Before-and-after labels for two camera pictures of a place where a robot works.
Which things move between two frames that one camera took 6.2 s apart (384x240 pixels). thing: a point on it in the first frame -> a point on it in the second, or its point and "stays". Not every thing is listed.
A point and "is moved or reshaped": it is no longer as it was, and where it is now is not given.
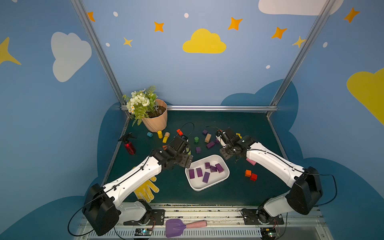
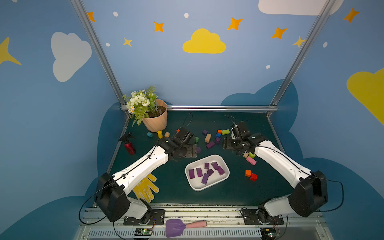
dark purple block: x=213 y=169 is moved or reshaped
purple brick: x=199 y=172 stays
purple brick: x=191 y=172 stays
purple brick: x=210 y=145 stays
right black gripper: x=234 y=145 -> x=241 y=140
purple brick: x=206 y=177 stays
